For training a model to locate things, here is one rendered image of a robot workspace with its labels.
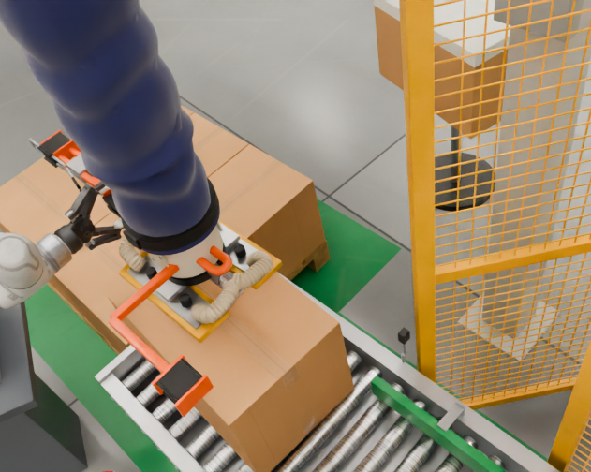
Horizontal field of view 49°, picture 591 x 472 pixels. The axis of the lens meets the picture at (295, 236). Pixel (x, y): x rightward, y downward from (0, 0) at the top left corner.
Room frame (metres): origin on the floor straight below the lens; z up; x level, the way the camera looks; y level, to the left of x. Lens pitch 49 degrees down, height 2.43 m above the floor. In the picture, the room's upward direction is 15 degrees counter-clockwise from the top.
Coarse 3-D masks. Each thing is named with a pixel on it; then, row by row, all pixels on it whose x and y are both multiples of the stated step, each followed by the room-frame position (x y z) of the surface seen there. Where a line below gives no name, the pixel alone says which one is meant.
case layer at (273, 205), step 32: (224, 160) 2.16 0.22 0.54; (256, 160) 2.11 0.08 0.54; (0, 192) 2.35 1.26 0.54; (32, 192) 2.29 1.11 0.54; (64, 192) 2.23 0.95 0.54; (224, 192) 1.96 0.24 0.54; (256, 192) 1.91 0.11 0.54; (288, 192) 1.86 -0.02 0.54; (0, 224) 2.19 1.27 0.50; (32, 224) 2.08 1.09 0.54; (64, 224) 2.03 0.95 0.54; (96, 224) 1.98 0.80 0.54; (256, 224) 1.74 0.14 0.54; (288, 224) 1.80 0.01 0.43; (320, 224) 1.89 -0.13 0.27; (96, 256) 1.80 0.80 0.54; (288, 256) 1.77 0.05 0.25; (64, 288) 1.77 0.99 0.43; (96, 288) 1.63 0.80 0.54; (96, 320) 1.56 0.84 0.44
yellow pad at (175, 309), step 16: (144, 256) 1.16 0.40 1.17; (128, 272) 1.12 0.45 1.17; (144, 272) 1.10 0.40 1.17; (192, 288) 1.01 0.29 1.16; (160, 304) 0.99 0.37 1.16; (176, 304) 0.97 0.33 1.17; (192, 304) 0.96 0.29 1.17; (208, 304) 0.95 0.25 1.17; (176, 320) 0.93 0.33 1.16; (192, 320) 0.91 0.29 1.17; (224, 320) 0.90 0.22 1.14
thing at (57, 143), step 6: (60, 132) 1.61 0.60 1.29; (48, 138) 1.60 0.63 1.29; (54, 138) 1.59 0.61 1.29; (60, 138) 1.58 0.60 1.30; (66, 138) 1.58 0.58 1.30; (42, 144) 1.58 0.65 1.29; (48, 144) 1.57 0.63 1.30; (54, 144) 1.56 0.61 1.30; (60, 144) 1.55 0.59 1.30; (66, 144) 1.55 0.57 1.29; (72, 144) 1.55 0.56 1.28; (48, 150) 1.54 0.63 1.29; (54, 150) 1.53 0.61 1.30; (60, 150) 1.53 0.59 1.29; (66, 150) 1.54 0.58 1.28; (66, 156) 1.53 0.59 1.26; (72, 156) 1.54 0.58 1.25
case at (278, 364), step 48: (288, 288) 1.09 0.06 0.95; (144, 336) 1.06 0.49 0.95; (192, 336) 1.02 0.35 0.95; (240, 336) 0.98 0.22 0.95; (288, 336) 0.94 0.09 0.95; (336, 336) 0.93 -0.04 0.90; (240, 384) 0.83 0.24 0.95; (288, 384) 0.83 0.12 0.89; (336, 384) 0.91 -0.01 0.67; (240, 432) 0.74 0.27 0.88; (288, 432) 0.80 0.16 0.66
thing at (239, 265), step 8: (224, 224) 1.20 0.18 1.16; (240, 240) 1.12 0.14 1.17; (248, 240) 1.12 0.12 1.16; (232, 248) 1.10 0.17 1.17; (240, 248) 1.07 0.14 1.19; (248, 248) 1.09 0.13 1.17; (256, 248) 1.09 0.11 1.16; (232, 256) 1.08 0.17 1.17; (240, 256) 1.06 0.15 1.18; (272, 256) 1.05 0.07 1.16; (232, 264) 1.05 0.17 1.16; (240, 264) 1.04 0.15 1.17; (280, 264) 1.02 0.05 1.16; (232, 272) 1.04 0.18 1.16; (240, 272) 1.02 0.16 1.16; (272, 272) 1.00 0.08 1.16; (264, 280) 0.99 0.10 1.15; (256, 288) 0.97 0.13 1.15
